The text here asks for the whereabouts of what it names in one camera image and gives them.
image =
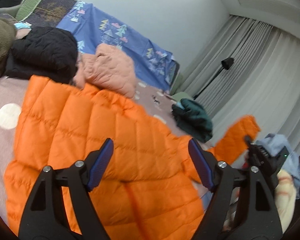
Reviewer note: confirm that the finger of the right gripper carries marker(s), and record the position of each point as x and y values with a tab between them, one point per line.
253	154

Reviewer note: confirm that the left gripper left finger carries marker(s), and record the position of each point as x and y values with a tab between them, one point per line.
44	216

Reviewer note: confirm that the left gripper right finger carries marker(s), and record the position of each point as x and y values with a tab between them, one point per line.
256	214

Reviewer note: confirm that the orange puffer jacket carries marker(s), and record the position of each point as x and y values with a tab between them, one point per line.
102	142

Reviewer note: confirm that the right hand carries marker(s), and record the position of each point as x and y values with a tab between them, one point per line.
285	197

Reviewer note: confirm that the dark green folded garment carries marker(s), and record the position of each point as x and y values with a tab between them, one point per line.
192	118

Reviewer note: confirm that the white curtain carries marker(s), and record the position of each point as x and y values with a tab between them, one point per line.
264	80

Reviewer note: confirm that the black floor lamp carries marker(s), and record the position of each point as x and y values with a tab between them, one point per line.
226	64

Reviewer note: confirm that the blue tree-print sheet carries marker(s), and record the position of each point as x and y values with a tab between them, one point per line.
91	26

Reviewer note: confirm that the pink folded puffer jacket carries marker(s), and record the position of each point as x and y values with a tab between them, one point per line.
109	68

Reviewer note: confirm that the black folded puffer jacket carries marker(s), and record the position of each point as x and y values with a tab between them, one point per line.
44	51

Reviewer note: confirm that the olive fleece folded garment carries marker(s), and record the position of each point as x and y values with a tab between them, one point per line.
7	36

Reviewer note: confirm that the dark tree-print quilt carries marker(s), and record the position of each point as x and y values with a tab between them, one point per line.
46	13

